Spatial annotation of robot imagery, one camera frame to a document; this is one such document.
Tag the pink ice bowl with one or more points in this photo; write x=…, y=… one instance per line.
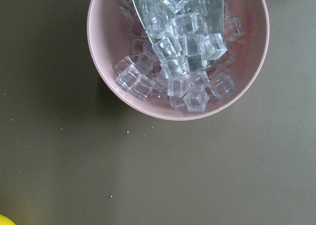
x=109, y=42

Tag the metal ice scoop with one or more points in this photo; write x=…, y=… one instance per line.
x=186, y=35

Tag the upper whole lemon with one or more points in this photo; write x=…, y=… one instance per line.
x=6, y=221

